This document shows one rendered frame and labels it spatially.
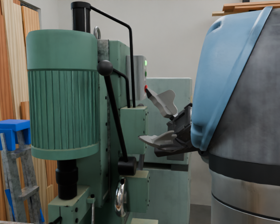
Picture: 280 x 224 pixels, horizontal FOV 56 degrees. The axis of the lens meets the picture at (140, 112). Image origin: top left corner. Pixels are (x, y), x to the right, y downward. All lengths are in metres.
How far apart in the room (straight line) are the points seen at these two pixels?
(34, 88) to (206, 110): 0.54
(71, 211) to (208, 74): 0.61
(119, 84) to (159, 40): 2.17
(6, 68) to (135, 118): 1.73
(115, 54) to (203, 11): 2.23
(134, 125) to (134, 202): 0.25
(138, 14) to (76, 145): 2.55
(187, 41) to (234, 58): 2.79
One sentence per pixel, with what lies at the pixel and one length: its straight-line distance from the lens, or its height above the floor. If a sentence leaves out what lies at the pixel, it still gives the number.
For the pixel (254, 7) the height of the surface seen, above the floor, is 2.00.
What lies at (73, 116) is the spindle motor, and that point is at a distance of 0.65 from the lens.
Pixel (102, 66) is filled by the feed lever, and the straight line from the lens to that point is 0.57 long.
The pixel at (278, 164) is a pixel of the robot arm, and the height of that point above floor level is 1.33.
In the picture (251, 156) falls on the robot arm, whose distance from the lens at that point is 0.19.
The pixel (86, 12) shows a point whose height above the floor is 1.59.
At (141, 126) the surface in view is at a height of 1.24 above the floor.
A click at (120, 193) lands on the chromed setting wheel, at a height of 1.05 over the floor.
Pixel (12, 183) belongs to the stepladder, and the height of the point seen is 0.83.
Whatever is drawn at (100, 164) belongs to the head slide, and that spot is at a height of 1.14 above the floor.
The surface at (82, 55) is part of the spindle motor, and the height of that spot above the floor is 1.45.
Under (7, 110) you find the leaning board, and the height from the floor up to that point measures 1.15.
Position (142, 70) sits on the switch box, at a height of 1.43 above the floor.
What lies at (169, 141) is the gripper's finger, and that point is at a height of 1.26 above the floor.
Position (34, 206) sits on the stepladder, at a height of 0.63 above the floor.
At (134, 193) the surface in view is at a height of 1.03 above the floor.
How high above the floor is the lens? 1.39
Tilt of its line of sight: 7 degrees down
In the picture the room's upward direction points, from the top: straight up
